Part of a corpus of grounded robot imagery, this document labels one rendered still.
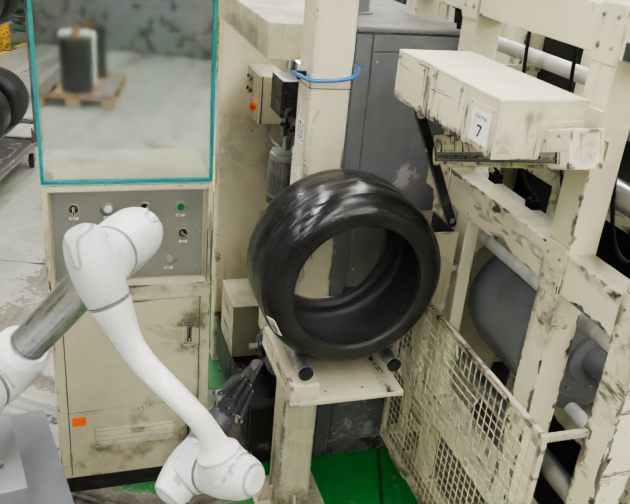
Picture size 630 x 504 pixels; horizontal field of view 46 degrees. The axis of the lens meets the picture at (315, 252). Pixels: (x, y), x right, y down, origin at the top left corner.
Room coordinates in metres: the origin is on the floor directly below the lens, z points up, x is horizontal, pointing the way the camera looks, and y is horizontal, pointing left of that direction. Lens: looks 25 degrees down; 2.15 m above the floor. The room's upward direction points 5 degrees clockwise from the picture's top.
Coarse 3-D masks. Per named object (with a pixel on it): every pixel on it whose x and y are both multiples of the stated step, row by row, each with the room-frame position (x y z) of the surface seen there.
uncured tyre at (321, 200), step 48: (288, 192) 2.03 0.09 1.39; (336, 192) 1.94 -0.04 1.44; (384, 192) 1.97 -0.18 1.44; (288, 240) 1.86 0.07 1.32; (384, 240) 2.24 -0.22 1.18; (432, 240) 1.99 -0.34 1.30; (288, 288) 1.83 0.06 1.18; (384, 288) 2.20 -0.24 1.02; (432, 288) 1.98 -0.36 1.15; (288, 336) 1.85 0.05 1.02; (336, 336) 2.06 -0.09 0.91; (384, 336) 1.93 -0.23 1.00
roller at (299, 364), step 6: (288, 348) 1.96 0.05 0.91; (288, 354) 1.95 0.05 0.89; (294, 354) 1.91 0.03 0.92; (300, 354) 1.91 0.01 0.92; (294, 360) 1.89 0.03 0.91; (300, 360) 1.88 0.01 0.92; (306, 360) 1.88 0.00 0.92; (294, 366) 1.88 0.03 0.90; (300, 366) 1.85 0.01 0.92; (306, 366) 1.85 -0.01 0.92; (300, 372) 1.83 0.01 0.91; (306, 372) 1.84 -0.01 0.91; (312, 372) 1.85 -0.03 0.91; (300, 378) 1.83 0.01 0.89; (306, 378) 1.84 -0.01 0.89
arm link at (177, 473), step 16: (176, 448) 1.46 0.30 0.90; (192, 448) 1.44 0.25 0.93; (176, 464) 1.40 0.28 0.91; (192, 464) 1.39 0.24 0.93; (160, 480) 1.38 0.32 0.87; (176, 480) 1.37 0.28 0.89; (192, 480) 1.36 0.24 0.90; (160, 496) 1.37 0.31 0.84; (176, 496) 1.35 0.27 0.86; (192, 496) 1.38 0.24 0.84
